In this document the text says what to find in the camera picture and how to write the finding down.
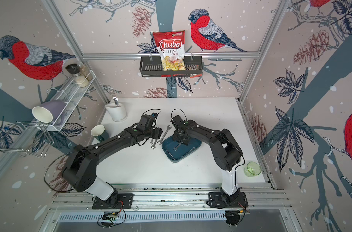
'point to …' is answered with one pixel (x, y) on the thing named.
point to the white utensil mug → (118, 113)
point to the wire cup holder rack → (32, 138)
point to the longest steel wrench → (160, 141)
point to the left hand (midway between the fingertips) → (161, 127)
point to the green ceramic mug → (99, 132)
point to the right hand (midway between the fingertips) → (176, 139)
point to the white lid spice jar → (81, 81)
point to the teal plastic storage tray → (176, 152)
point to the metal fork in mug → (116, 99)
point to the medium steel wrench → (176, 147)
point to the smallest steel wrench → (151, 142)
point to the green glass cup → (252, 168)
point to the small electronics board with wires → (110, 219)
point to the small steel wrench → (154, 142)
